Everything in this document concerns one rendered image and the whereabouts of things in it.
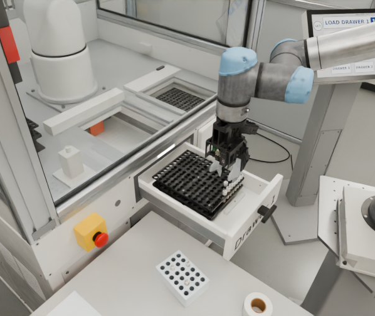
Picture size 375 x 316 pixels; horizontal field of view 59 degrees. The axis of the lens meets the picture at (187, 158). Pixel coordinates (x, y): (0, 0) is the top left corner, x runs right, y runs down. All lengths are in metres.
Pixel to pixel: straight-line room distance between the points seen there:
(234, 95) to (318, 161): 1.34
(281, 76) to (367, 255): 0.57
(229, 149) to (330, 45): 0.31
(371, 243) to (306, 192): 1.13
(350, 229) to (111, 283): 0.69
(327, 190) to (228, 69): 0.72
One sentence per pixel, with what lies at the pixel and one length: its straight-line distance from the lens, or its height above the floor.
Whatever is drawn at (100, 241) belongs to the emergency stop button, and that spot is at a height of 0.89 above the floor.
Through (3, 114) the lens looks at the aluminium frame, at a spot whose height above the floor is 1.27.
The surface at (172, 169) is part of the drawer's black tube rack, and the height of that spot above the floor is 0.90.
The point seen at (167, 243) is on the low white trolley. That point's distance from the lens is 1.03.
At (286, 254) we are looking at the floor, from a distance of 2.02.
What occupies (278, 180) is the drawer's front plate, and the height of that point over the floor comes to 0.93.
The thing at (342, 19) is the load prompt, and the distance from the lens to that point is 1.68.
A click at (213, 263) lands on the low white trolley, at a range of 0.99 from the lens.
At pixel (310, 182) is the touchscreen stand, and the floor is 0.25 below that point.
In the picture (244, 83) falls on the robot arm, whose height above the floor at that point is 1.28.
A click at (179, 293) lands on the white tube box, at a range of 0.90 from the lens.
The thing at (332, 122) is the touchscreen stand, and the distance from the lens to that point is 1.87.
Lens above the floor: 1.59
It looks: 39 degrees down
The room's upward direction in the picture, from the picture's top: 2 degrees clockwise
